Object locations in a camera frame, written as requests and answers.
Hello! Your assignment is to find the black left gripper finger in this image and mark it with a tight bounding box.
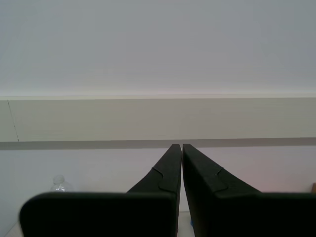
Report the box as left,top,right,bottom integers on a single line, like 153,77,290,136
182,143,316,237
19,144,183,237

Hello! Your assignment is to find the clear plastic bottle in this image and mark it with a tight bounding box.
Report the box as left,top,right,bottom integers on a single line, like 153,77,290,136
50,174,75,193

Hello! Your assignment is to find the beige wall trim board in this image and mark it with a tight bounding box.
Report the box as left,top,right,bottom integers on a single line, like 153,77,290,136
0,95,316,143

